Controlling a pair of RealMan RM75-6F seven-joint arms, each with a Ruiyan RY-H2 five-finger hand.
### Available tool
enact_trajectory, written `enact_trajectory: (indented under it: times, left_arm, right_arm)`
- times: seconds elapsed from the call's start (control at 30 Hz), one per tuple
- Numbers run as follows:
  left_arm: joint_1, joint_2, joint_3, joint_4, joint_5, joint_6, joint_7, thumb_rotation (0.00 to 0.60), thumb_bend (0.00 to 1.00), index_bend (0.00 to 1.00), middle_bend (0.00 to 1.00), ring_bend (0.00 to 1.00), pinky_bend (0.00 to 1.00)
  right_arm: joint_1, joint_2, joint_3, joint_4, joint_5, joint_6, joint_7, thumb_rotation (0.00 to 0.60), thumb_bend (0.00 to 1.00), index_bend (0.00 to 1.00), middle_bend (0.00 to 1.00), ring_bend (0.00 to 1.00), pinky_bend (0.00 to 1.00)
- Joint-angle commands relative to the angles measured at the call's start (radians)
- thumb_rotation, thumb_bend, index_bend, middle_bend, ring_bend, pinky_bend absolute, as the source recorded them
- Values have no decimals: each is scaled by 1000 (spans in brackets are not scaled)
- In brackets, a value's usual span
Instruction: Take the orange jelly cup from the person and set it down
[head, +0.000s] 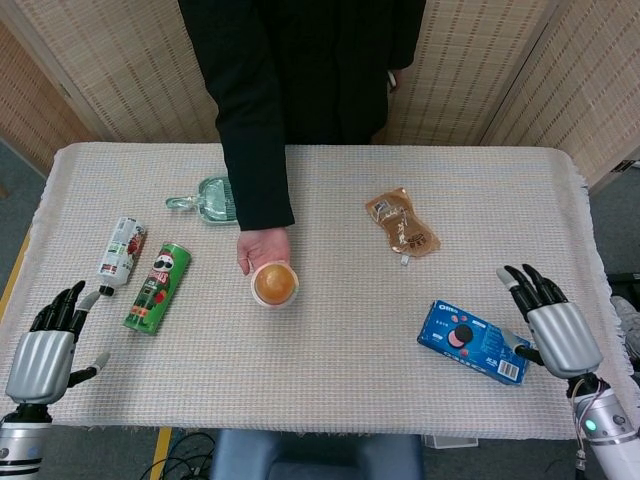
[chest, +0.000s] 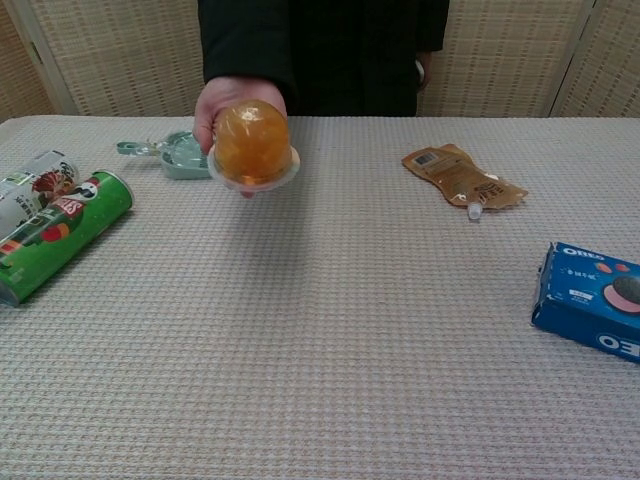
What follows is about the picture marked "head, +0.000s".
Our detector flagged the black floor cables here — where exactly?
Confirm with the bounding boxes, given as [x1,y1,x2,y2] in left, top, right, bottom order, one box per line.
[133,431,217,480]

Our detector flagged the small teal dustpan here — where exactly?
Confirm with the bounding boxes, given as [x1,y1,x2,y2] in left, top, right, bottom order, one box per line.
[165,175,241,227]

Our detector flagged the robot left five-finger hand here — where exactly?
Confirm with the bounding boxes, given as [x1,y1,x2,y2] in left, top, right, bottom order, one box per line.
[4,279,112,404]

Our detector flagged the robot right five-finger hand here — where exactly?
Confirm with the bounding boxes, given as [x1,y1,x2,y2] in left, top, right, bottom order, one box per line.
[496,263,604,379]

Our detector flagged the white woven tablecloth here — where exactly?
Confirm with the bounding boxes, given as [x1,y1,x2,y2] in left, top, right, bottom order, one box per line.
[0,142,630,432]

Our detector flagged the person's right hand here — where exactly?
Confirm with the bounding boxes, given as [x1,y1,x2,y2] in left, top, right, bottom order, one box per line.
[235,227,294,277]

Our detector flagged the green Pringles can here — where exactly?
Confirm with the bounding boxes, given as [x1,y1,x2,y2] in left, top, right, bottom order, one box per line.
[122,242,193,335]

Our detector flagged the person in black coat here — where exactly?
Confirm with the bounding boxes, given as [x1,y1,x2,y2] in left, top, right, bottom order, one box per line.
[177,0,429,147]

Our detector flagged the orange jelly cup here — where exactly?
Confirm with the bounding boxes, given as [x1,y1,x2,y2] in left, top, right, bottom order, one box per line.
[250,260,301,308]

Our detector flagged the brown spout pouch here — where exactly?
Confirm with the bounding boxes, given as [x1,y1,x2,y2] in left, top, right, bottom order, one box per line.
[364,186,442,266]

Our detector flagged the blue Oreo box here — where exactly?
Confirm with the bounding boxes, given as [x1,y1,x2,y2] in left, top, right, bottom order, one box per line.
[416,299,532,387]

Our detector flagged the grey sneaker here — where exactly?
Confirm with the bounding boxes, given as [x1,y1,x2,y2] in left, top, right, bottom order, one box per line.
[610,294,640,375]

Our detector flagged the woven bamboo screen panel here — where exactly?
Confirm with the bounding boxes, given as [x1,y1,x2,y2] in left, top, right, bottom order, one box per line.
[0,19,97,177]
[372,0,557,147]
[14,0,227,145]
[478,0,640,197]

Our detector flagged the person's black-sleeved right forearm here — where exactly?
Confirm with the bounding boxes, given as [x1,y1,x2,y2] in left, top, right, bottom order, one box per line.
[214,94,297,233]

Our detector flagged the white printed drink bottle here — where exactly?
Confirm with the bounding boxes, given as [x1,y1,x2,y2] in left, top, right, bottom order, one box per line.
[96,216,148,297]

